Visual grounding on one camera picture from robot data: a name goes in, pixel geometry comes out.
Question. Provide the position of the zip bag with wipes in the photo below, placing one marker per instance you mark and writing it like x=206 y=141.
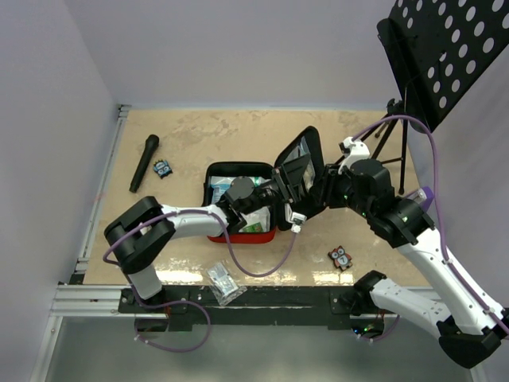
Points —
x=224 y=287

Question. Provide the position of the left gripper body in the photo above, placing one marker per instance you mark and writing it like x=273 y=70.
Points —
x=272 y=191

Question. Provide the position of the brown owl toy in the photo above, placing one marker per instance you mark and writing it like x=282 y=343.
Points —
x=340 y=258

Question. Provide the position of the bandage plasters bag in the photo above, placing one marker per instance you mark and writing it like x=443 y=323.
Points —
x=307 y=143

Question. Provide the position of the aluminium front rail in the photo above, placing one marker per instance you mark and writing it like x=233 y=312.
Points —
x=92 y=301

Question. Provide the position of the blue mask package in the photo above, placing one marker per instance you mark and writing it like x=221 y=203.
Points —
x=219 y=186

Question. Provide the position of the bag with beige gloves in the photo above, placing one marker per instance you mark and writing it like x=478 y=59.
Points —
x=309 y=174

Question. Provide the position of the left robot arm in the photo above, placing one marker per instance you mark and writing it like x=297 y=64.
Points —
x=137 y=237

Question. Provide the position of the red medicine kit case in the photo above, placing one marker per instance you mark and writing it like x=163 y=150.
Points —
x=238 y=171

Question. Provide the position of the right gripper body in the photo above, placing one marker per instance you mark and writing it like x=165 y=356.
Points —
x=339 y=191

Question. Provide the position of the white gauze pad packet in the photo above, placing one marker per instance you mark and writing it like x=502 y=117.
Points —
x=262 y=216

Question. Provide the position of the blue owl toy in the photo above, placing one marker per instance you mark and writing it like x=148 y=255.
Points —
x=162 y=168

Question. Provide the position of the black music stand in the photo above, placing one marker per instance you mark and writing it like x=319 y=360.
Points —
x=438 y=49

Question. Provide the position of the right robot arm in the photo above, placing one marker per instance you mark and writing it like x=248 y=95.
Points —
x=468 y=324

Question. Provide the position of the aluminium left rail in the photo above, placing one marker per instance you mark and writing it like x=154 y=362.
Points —
x=84 y=253

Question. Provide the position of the black microphone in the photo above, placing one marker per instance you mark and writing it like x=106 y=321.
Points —
x=151 y=145

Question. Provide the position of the aluminium rail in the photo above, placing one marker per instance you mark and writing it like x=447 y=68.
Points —
x=92 y=301
x=84 y=253

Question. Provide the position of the green wind oil box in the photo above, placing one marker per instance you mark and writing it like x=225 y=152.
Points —
x=253 y=228

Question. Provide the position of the purple box device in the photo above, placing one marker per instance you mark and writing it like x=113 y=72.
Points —
x=423 y=196

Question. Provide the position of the white medicine bottle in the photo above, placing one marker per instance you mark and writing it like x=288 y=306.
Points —
x=259 y=180

